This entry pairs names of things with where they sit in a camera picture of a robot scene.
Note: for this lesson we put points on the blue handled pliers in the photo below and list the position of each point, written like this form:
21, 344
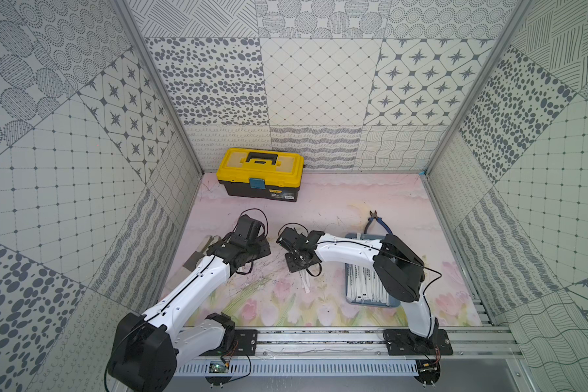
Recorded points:
374, 217

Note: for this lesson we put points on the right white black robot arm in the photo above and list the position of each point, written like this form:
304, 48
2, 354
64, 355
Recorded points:
401, 272

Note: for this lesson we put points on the left controller board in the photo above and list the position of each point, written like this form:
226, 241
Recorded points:
218, 368

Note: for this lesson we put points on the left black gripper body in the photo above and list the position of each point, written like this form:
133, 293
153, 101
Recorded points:
223, 250

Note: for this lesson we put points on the controller board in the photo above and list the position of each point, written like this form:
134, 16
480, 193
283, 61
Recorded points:
428, 373
218, 368

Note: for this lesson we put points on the yellow black toolbox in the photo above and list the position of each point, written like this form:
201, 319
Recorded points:
261, 174

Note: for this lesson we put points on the pink floral table mat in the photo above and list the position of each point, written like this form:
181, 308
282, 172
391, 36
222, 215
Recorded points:
338, 204

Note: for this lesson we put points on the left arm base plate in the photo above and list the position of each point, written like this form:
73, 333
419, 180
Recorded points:
240, 342

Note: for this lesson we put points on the blue plastic storage tray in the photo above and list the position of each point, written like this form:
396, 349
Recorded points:
363, 287

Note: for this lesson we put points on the aluminium mounting rail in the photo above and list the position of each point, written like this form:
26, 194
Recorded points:
349, 343

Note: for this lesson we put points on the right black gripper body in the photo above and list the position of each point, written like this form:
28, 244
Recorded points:
294, 263

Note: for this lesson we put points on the right controller board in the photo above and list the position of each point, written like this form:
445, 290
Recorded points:
428, 373

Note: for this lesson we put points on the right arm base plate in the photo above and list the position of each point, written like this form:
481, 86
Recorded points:
403, 342

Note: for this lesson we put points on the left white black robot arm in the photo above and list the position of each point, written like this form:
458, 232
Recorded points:
148, 348

